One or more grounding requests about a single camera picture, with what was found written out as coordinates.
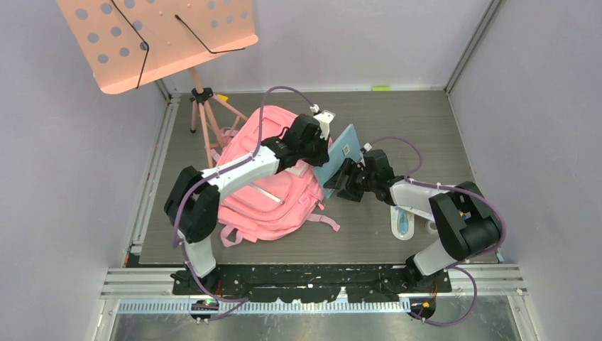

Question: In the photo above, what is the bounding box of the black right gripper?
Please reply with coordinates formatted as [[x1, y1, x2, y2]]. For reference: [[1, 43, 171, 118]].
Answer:
[[324, 158, 378, 202]]

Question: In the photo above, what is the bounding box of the light blue thin notebook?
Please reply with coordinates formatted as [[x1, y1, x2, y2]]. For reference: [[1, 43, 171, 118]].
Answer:
[[313, 124, 363, 198]]

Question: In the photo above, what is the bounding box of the pink student backpack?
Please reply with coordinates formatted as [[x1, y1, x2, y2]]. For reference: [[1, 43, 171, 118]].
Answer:
[[211, 105, 340, 247]]

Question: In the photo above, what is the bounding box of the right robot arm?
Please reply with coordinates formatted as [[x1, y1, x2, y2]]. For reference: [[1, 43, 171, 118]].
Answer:
[[324, 149, 505, 292]]

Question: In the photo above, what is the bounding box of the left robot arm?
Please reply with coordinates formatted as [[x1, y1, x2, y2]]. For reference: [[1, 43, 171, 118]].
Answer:
[[163, 111, 335, 294]]

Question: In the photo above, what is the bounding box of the blue correction tape pack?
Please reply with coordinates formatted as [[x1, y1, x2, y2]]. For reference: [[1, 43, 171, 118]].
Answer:
[[390, 206, 415, 241]]

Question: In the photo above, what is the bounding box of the white packaged toothbrush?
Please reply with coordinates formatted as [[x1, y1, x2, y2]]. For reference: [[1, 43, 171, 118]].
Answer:
[[409, 207, 434, 222]]

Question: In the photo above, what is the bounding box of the clear tape roll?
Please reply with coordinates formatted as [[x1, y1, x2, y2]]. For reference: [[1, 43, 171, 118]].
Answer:
[[425, 220, 438, 234]]

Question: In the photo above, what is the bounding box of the pink music stand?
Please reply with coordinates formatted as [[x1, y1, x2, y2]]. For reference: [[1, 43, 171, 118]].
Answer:
[[58, 0, 258, 165]]

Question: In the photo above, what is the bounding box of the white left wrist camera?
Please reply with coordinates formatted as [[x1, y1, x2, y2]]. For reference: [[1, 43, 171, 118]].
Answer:
[[310, 104, 336, 140]]

